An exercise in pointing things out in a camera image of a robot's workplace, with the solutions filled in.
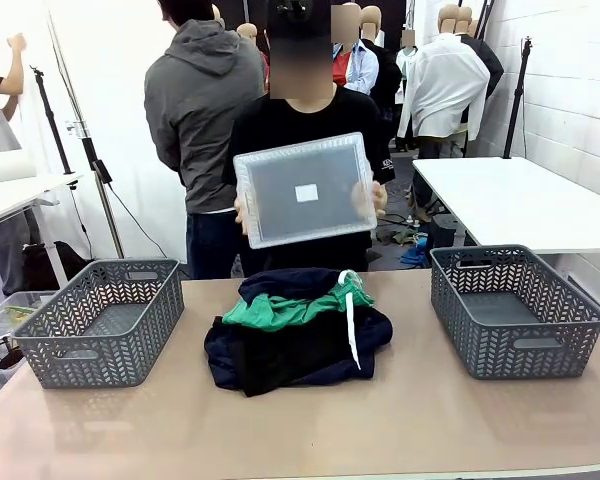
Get person's right hand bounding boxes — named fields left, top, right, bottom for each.
left=233, top=194, right=254, bottom=237

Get person's left hand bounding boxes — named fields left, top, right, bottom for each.
left=352, top=180, right=390, bottom=222

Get clear plastic tray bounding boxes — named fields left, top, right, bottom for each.
left=232, top=131, right=379, bottom=251

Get navy blue shirt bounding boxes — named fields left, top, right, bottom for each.
left=238, top=267, right=352, bottom=308

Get green garment with white drawstring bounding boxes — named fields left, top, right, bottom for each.
left=222, top=269, right=377, bottom=372

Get blue cloth on floor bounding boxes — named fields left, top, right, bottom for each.
left=399, top=236, right=432, bottom=267

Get black stool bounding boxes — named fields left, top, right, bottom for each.
left=424, top=213, right=462, bottom=251

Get person in black t-shirt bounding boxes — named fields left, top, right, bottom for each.
left=222, top=0, right=397, bottom=276

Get person in grey hoodie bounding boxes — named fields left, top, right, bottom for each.
left=144, top=0, right=270, bottom=281

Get mannequin in black coat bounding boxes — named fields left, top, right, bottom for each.
left=359, top=5, right=404, bottom=151

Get large white table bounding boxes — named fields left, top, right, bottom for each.
left=411, top=156, right=600, bottom=257

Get mannequin in white shirt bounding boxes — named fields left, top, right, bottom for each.
left=396, top=3, right=492, bottom=158

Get mannequin in pale blue shirt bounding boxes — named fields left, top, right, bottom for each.
left=331, top=2, right=381, bottom=97

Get small mannequin in pale top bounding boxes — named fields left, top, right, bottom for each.
left=395, top=28, right=419, bottom=107

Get black power adapter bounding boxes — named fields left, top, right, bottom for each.
left=90, top=158, right=114, bottom=186

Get navy blue shorts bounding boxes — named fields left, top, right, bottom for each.
left=203, top=304, right=395, bottom=393

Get silver light stand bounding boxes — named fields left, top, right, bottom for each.
left=44, top=9, right=127, bottom=260

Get grey plastic woven basket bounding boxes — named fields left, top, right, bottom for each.
left=10, top=257, right=186, bottom=390
left=429, top=243, right=600, bottom=381

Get mannequin in black jacket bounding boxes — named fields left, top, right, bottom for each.
left=457, top=5, right=506, bottom=126

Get mannequin in red shirt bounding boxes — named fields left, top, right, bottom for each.
left=236, top=22, right=272, bottom=94

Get black bag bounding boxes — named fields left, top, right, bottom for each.
left=21, top=240, right=92, bottom=293

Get thin black stand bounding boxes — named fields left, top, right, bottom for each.
left=29, top=66, right=77, bottom=190

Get black poles behind mannequins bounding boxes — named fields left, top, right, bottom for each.
left=473, top=0, right=500, bottom=27

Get small white desk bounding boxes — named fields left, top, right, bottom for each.
left=0, top=172, right=85, bottom=297

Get clear plastic storage bin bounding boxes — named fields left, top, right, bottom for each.
left=0, top=290, right=57, bottom=397

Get floor cables near stool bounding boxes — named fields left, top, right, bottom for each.
left=374, top=212, right=424, bottom=247

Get black tripod by brick wall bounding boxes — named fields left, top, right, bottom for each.
left=501, top=36, right=534, bottom=160

